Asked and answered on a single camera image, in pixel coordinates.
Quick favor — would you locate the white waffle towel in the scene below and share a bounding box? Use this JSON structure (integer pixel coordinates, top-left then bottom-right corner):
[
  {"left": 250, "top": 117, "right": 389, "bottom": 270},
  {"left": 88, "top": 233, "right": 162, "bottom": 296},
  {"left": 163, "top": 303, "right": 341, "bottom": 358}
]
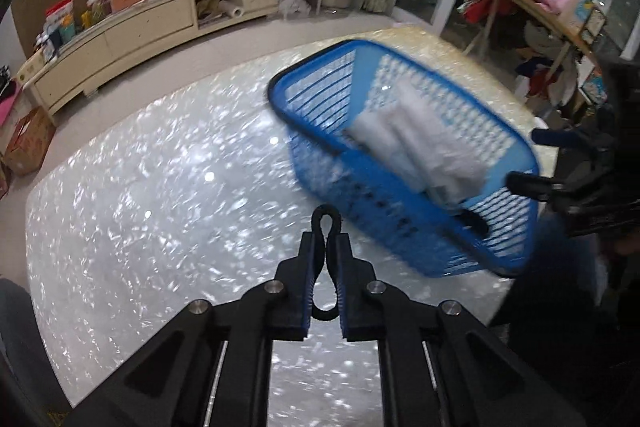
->
[{"left": 346, "top": 79, "right": 488, "bottom": 209}]

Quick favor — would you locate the black hair tie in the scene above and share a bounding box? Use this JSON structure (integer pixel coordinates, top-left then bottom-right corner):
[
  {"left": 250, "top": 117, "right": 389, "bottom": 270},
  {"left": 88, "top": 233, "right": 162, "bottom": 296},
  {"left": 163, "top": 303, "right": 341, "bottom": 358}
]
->
[{"left": 309, "top": 204, "right": 344, "bottom": 322}]

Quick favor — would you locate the blue plastic laundry basket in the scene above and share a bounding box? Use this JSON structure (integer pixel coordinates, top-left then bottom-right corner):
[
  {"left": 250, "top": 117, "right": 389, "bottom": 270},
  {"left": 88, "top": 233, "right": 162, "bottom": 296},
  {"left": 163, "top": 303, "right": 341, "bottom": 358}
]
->
[{"left": 267, "top": 39, "right": 539, "bottom": 277}]

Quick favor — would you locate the wooden curved rack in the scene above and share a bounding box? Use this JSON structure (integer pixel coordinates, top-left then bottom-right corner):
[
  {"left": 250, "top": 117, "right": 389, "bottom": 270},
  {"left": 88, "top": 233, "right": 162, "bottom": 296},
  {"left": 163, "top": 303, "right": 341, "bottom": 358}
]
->
[{"left": 463, "top": 0, "right": 598, "bottom": 72}]

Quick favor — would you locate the brown cardboard box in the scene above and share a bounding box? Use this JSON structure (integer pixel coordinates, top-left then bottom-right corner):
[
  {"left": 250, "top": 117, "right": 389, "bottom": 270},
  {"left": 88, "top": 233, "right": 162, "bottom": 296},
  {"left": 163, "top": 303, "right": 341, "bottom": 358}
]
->
[{"left": 2, "top": 107, "right": 56, "bottom": 176}]

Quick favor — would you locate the cream tv cabinet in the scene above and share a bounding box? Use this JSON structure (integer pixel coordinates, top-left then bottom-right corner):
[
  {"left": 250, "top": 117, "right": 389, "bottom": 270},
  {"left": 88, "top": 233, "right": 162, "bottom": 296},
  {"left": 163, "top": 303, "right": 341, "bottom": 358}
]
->
[{"left": 16, "top": 0, "right": 279, "bottom": 115}]

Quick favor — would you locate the white paper roll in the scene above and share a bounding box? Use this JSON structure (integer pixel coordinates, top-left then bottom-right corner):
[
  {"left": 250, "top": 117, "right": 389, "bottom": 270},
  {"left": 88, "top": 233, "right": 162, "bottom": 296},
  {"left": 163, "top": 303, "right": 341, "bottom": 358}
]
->
[{"left": 218, "top": 0, "right": 244, "bottom": 18}]

